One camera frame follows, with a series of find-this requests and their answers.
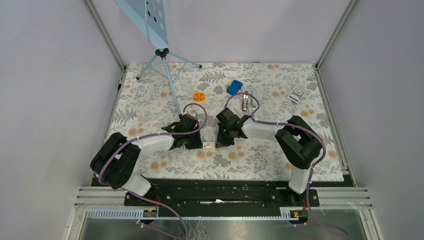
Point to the blue music stand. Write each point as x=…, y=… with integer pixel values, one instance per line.
x=150, y=18

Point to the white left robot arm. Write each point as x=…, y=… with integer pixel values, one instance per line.
x=114, y=163

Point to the floral tablecloth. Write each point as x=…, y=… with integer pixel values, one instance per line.
x=146, y=105

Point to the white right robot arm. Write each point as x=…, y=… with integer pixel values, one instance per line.
x=302, y=147

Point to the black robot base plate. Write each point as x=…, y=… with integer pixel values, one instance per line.
x=228, y=198

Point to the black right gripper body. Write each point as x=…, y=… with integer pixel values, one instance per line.
x=224, y=137

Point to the orange tape roll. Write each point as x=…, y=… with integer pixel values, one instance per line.
x=199, y=97

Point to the blue toy car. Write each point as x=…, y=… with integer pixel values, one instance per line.
x=234, y=87

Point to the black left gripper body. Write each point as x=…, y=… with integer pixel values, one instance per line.
x=193, y=140

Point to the cardboard staple box sleeve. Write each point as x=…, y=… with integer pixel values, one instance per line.
x=209, y=145

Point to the silver stapler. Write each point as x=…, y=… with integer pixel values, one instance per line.
x=248, y=103

